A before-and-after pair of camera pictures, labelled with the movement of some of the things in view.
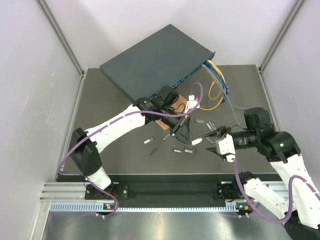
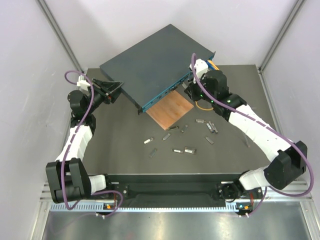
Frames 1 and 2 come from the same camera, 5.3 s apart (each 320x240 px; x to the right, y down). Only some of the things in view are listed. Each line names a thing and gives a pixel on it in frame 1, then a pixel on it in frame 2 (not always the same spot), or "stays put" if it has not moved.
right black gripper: x=219 y=132 → x=190 y=89
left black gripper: x=184 y=134 → x=108 y=97
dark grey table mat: x=227 y=93 stays put
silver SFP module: x=209 y=140 stays put
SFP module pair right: x=211 y=126 stays put
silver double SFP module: x=190 y=150 stays put
